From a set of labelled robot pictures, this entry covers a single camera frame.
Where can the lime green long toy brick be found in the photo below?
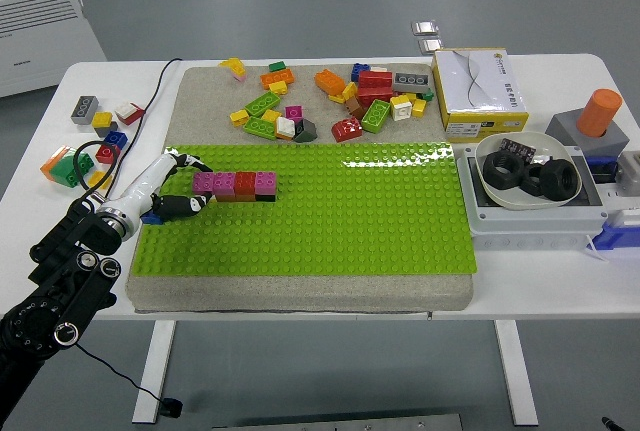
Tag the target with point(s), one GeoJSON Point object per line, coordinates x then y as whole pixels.
{"type": "Point", "coordinates": [261, 103]}
{"type": "Point", "coordinates": [376, 116]}
{"type": "Point", "coordinates": [260, 128]}

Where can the white panel heater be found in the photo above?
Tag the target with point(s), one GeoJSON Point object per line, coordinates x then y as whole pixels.
{"type": "Point", "coordinates": [45, 41]}

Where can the yellow and white cardboard box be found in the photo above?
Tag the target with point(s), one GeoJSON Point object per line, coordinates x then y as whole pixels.
{"type": "Point", "coordinates": [475, 86]}

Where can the red long toy brick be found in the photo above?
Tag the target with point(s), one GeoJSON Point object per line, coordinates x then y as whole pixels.
{"type": "Point", "coordinates": [374, 96]}
{"type": "Point", "coordinates": [375, 80]}

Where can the silver floor socket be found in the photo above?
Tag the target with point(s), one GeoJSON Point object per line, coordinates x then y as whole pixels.
{"type": "Point", "coordinates": [425, 27]}
{"type": "Point", "coordinates": [431, 45]}

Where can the black flat toy brick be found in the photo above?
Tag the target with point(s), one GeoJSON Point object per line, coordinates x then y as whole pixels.
{"type": "Point", "coordinates": [265, 197]}

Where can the white and red toy brick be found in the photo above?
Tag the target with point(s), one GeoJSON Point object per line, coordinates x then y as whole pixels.
{"type": "Point", "coordinates": [129, 112]}

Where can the blue square toy brick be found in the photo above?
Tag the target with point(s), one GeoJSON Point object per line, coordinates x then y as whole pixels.
{"type": "Point", "coordinates": [116, 138]}
{"type": "Point", "coordinates": [151, 219]}
{"type": "Point", "coordinates": [360, 70]}

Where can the white zip tie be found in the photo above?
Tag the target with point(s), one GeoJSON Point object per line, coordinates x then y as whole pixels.
{"type": "Point", "coordinates": [596, 251]}

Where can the grey long toy brick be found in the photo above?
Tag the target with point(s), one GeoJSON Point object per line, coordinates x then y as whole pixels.
{"type": "Point", "coordinates": [84, 109]}
{"type": "Point", "coordinates": [411, 82]}

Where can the white table leg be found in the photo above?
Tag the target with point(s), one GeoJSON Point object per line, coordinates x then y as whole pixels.
{"type": "Point", "coordinates": [152, 371]}
{"type": "Point", "coordinates": [515, 371]}

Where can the orange cylinder peg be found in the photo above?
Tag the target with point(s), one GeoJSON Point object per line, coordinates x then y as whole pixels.
{"type": "Point", "coordinates": [598, 111]}

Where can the pink small toy brick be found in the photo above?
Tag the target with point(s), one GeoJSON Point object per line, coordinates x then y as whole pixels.
{"type": "Point", "coordinates": [240, 78]}

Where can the red square toy brick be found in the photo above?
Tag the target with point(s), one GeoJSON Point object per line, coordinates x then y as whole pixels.
{"type": "Point", "coordinates": [245, 182]}
{"type": "Point", "coordinates": [107, 152]}

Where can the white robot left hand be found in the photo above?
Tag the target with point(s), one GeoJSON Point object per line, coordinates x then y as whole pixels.
{"type": "Point", "coordinates": [145, 186]}

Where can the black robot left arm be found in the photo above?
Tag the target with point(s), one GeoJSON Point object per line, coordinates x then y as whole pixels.
{"type": "Point", "coordinates": [55, 281]}

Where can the orange long toy brick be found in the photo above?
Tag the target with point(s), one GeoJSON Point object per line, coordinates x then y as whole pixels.
{"type": "Point", "coordinates": [276, 78]}
{"type": "Point", "coordinates": [330, 81]}

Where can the yellow small toy brick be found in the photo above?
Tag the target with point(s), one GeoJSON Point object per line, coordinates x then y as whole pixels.
{"type": "Point", "coordinates": [411, 96]}

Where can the green studded baseplate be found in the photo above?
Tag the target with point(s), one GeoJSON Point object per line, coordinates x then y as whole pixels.
{"type": "Point", "coordinates": [325, 211]}

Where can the blue plastic part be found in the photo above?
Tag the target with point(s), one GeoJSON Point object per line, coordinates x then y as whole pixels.
{"type": "Point", "coordinates": [600, 166]}

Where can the blue and white block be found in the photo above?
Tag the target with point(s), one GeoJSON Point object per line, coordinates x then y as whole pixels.
{"type": "Point", "coordinates": [620, 236]}

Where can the large black hex nut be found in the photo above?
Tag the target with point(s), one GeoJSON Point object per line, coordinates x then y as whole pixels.
{"type": "Point", "coordinates": [530, 190]}
{"type": "Point", "coordinates": [515, 174]}
{"type": "Point", "coordinates": [550, 176]}

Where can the white flat toy brick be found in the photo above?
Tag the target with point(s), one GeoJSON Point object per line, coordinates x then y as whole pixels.
{"type": "Point", "coordinates": [380, 69]}

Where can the white power strip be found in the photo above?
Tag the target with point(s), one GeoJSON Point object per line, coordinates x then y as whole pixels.
{"type": "Point", "coordinates": [620, 197]}

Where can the white and orange toy brick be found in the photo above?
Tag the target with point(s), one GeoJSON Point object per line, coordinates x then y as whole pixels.
{"type": "Point", "coordinates": [286, 126]}

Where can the yellow sloped toy brick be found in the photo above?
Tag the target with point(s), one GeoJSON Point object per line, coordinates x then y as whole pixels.
{"type": "Point", "coordinates": [233, 65]}

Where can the dark green large toy brick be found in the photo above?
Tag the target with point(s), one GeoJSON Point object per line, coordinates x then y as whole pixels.
{"type": "Point", "coordinates": [67, 171]}

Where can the white bowl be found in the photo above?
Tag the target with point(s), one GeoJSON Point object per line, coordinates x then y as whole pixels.
{"type": "Point", "coordinates": [550, 146]}

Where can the grey block with hole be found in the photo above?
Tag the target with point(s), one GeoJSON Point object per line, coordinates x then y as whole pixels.
{"type": "Point", "coordinates": [565, 126]}

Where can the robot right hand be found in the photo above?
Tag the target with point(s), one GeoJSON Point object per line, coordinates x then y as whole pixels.
{"type": "Point", "coordinates": [612, 425]}

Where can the magenta square toy brick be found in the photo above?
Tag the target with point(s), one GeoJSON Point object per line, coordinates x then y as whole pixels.
{"type": "Point", "coordinates": [204, 182]}
{"type": "Point", "coordinates": [225, 182]}
{"type": "Point", "coordinates": [294, 112]}
{"type": "Point", "coordinates": [265, 182]}

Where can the red curved toy brick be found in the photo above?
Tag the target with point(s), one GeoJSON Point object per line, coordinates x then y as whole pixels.
{"type": "Point", "coordinates": [347, 129]}

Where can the dark circuit board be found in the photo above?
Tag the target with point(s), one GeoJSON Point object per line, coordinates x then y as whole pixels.
{"type": "Point", "coordinates": [517, 147]}

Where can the yellow flat toy brick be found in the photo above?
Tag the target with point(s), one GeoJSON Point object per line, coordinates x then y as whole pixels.
{"type": "Point", "coordinates": [336, 98]}

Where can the grey-brown foam mat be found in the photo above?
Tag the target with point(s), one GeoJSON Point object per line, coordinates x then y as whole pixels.
{"type": "Point", "coordinates": [210, 101]}

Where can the grey socket block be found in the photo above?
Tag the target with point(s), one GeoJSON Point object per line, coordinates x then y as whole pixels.
{"type": "Point", "coordinates": [631, 173]}

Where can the dark green small toy brick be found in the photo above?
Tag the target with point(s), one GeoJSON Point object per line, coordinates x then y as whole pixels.
{"type": "Point", "coordinates": [277, 66]}
{"type": "Point", "coordinates": [427, 96]}

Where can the dark grey sloped toy brick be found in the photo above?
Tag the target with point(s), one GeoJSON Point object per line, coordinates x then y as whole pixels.
{"type": "Point", "coordinates": [306, 131]}

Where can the brown flat toy brick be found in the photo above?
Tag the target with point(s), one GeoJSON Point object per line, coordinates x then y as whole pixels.
{"type": "Point", "coordinates": [235, 198]}

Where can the grey white junction box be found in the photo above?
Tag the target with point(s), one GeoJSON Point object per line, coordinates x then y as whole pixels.
{"type": "Point", "coordinates": [525, 223]}

